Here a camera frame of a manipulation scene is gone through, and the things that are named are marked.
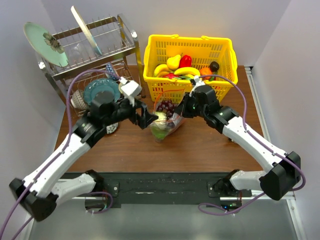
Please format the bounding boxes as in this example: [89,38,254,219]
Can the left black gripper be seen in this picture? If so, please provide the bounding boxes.
[103,95,158,129]

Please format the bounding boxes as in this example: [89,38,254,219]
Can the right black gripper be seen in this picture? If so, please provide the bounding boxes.
[174,92,208,118]

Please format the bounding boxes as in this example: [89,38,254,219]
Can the green cabbage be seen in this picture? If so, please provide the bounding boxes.
[150,111,167,130]

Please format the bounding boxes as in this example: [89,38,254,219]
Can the small green lime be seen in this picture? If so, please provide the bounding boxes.
[151,128,167,141]

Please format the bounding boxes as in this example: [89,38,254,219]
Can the clear orange zip bag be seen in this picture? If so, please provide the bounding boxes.
[149,88,185,143]

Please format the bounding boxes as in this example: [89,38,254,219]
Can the dark purple grapes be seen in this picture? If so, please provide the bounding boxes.
[156,100,177,119]

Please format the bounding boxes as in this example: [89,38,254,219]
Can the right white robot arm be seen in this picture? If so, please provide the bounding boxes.
[176,85,302,201]

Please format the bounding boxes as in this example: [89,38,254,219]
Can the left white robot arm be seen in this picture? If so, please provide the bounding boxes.
[9,91,158,222]

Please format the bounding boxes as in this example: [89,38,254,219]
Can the orange fruit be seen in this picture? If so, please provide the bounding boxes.
[199,67,213,80]

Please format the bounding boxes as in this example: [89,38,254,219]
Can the long yellow banana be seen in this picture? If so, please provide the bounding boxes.
[173,67,200,80]

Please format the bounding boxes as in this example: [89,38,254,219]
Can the black white leaf bowl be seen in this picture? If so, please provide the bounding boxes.
[106,122,119,135]

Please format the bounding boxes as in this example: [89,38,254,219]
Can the dark avocado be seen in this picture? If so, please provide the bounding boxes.
[209,61,220,73]

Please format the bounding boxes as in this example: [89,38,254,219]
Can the red dragon fruit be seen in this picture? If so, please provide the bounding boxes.
[163,72,179,80]

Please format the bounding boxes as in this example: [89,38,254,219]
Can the red bell pepper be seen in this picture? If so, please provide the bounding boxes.
[179,55,192,68]

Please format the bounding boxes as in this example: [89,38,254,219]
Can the yellow pear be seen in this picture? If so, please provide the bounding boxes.
[166,54,181,71]

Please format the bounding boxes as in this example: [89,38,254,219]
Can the yellow plastic basket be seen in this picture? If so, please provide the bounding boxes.
[143,34,238,101]

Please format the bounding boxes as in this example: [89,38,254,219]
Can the yellow banana bunch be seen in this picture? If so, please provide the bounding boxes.
[153,64,173,78]

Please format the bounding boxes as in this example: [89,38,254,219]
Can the teal scalloped plate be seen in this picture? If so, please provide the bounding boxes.
[83,78,121,105]

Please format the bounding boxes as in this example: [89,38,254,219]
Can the blue zigzag patterned cup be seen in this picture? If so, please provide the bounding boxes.
[105,62,120,81]

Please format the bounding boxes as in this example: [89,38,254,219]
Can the patterned cup on rack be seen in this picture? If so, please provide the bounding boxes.
[70,89,89,111]

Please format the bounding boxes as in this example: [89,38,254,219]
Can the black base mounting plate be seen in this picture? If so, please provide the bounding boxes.
[100,172,238,208]

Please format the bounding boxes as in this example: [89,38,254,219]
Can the steel two-tier dish rack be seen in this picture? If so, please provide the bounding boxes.
[36,13,144,103]

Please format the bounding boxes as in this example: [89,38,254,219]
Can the cream and blue plate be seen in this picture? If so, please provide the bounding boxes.
[70,5,103,56]

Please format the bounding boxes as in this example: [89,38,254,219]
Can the mint green floral plate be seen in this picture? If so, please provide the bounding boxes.
[23,22,69,68]

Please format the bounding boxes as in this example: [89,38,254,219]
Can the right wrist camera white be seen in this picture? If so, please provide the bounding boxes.
[189,75,205,97]

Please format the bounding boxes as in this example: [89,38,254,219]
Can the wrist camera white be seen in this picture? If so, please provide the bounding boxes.
[189,75,205,97]
[119,77,142,106]

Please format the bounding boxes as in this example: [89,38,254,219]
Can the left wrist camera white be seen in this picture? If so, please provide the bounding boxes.
[119,77,142,106]

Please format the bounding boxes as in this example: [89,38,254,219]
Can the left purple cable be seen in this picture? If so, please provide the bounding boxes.
[0,69,126,240]

